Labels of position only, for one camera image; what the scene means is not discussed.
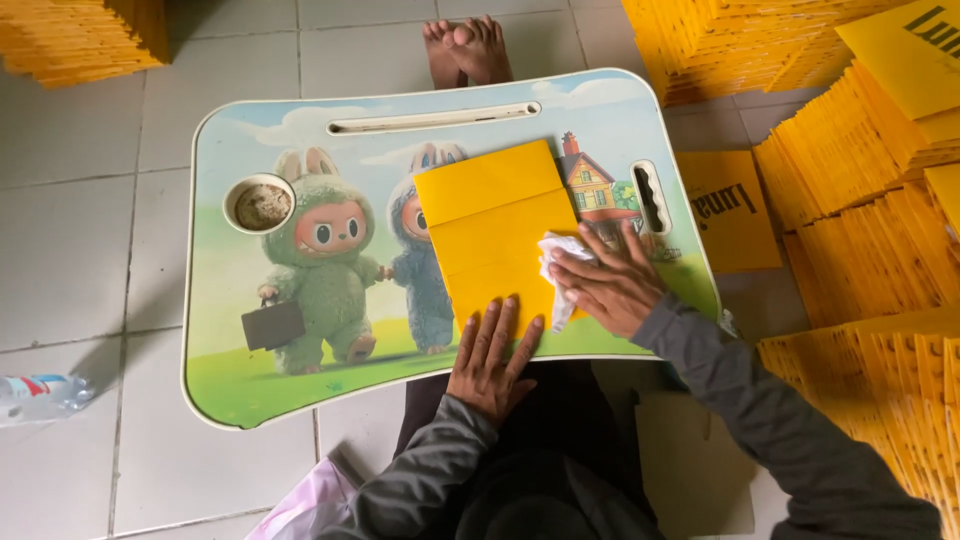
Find plain yellow paper bag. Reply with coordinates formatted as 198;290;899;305
412;138;585;340

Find pink white plastic bag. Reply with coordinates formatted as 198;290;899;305
245;456;363;540

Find person's left hand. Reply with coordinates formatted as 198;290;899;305
446;296;546;429

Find heap of yellow paper bags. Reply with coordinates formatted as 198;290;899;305
753;58;960;540

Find person's right hand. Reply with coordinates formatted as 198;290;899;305
548;219;669;340

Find printed yellow paper bag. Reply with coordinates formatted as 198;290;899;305
835;0;960;122
674;150;783;274

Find clear plastic water bottle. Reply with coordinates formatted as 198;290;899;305
0;372;96;429

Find white cloth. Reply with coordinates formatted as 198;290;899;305
537;231;601;335

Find person's bare foot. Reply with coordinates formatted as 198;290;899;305
422;20;470;90
444;14;516;87

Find cartoon print lap table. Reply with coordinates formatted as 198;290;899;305
180;67;723;432

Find beige cardboard piece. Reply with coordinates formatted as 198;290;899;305
634;390;757;538

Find stack of yellow paper sheets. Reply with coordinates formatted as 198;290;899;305
621;0;912;108
0;0;172;91

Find round cup of brown glue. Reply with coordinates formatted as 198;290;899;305
222;172;297;236

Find person's dark trousers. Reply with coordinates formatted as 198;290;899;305
393;360;669;540

